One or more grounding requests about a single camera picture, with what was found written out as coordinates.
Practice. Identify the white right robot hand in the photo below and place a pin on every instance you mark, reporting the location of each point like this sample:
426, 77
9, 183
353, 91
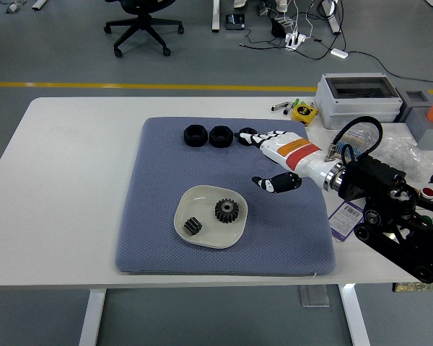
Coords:
296, 151

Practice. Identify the large black gear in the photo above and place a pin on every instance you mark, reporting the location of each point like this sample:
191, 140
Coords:
226, 211

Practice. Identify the small black gear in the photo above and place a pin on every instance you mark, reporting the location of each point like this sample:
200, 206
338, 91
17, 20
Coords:
192, 226

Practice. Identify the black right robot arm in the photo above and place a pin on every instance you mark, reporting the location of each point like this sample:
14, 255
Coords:
375, 173

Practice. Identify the small black nut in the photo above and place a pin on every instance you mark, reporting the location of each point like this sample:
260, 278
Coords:
246, 129

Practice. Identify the large black nut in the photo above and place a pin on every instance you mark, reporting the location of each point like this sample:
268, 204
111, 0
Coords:
221, 137
195, 136

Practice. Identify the white flat box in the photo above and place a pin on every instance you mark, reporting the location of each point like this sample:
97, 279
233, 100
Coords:
400, 128

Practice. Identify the black and white button box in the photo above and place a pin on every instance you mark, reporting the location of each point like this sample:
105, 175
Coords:
427, 193

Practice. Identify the yellow tape measure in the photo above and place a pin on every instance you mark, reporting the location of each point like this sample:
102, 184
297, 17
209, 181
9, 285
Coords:
304, 113

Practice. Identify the short black pen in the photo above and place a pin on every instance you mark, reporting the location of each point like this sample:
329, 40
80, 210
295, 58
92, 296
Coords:
287, 110

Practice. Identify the black and silver marker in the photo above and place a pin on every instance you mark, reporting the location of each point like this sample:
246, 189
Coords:
279, 106

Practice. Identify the green marker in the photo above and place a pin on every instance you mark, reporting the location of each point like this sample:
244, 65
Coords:
295, 101

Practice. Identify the plastic bag of resistors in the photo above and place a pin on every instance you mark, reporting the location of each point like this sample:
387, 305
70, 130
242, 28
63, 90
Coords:
357, 138

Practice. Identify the purple-edged label card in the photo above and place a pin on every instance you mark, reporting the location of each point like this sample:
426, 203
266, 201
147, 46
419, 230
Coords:
344, 220

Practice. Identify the white square plate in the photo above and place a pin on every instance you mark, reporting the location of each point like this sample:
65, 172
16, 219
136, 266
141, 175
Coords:
205, 202

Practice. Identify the white power adapter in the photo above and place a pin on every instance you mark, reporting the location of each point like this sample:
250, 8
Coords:
339, 53

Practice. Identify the clear bag of small parts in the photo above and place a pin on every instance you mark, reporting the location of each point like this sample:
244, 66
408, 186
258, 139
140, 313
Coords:
404, 151

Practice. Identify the white power strip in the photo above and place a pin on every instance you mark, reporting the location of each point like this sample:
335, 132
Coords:
295, 39

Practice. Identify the black power brick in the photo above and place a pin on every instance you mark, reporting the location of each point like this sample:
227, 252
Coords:
278, 28

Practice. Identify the grey block with square recess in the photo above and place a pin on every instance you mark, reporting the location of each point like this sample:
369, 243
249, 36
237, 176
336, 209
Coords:
416, 99

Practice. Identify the large grey holder block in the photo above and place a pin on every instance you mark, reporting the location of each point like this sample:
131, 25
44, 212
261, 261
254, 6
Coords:
431, 133

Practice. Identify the white desk leg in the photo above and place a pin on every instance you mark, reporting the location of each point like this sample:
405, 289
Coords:
333, 18
216, 16

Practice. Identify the black desk terminal device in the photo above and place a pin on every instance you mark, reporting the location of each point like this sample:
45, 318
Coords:
234, 21

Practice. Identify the blue-grey padded mat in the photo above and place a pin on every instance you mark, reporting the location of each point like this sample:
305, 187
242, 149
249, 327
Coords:
158, 202

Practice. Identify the grey floor plate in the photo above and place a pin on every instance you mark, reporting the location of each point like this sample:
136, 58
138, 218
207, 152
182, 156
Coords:
314, 296

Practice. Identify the white table leg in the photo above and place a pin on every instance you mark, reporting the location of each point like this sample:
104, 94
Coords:
355, 317
92, 317

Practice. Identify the yellow patterned strip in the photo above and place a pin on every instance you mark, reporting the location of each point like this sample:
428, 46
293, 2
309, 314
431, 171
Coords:
418, 287

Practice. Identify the black office chair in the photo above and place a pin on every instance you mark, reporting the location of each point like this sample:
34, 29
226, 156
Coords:
144, 18

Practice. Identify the grey electrical enclosure box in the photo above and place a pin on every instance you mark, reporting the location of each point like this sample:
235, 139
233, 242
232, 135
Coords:
357, 104

